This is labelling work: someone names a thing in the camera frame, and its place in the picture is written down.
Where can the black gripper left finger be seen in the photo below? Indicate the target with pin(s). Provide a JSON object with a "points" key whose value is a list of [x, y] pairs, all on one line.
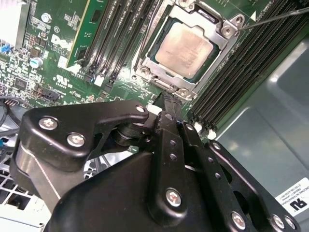
{"points": [[60, 130]]}

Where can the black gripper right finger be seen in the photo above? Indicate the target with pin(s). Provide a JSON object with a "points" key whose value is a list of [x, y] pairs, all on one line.
{"points": [[212, 169]]}

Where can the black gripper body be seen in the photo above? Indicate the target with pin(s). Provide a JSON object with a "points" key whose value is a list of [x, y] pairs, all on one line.
{"points": [[108, 205]]}

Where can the metal socket cover frame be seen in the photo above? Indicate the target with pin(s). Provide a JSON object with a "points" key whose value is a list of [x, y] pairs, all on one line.
{"points": [[165, 74]]}

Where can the silver topped CPU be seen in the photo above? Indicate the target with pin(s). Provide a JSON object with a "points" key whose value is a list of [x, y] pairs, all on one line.
{"points": [[184, 48]]}

